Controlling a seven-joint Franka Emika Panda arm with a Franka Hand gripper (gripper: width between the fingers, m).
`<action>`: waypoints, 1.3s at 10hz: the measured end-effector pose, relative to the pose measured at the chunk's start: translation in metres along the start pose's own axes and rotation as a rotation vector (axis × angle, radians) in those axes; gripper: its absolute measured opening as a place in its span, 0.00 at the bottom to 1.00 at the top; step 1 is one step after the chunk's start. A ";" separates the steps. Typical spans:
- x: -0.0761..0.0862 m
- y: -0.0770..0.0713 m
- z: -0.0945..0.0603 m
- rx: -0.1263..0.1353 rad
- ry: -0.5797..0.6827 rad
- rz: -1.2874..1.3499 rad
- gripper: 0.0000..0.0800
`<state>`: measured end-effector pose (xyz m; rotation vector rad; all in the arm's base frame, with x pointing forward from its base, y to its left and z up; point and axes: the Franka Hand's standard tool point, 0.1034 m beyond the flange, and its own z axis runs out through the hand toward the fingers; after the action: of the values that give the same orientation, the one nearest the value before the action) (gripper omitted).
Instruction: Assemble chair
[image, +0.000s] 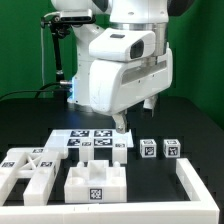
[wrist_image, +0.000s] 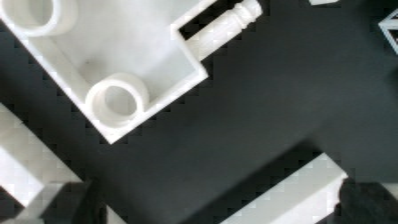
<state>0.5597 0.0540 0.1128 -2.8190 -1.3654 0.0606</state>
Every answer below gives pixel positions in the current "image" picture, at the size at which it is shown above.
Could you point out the white chair seat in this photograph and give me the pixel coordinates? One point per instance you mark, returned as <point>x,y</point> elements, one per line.
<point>96,182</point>

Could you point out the grey camera on stand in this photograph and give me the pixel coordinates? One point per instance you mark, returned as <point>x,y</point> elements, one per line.
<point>76,16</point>

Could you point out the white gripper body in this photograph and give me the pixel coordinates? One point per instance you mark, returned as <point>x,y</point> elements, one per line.
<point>116,86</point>

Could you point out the black camera stand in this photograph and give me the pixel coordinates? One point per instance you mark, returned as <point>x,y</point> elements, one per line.
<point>59,30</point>

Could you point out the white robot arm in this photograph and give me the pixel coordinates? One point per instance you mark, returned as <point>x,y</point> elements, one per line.
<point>133,15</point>

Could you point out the white corner fence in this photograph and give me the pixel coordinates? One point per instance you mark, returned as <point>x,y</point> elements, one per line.
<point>200,209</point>

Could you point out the white chair back frame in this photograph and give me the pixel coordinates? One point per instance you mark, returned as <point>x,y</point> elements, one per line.
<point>39,165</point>

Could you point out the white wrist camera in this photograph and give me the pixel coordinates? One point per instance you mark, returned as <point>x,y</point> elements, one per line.
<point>123,45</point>

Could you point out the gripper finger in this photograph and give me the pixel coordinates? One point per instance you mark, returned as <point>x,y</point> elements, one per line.
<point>150,104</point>
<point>120,122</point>

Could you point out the white chair nut cube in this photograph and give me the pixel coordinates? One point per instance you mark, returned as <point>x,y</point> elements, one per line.
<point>148,148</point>
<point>171,148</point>

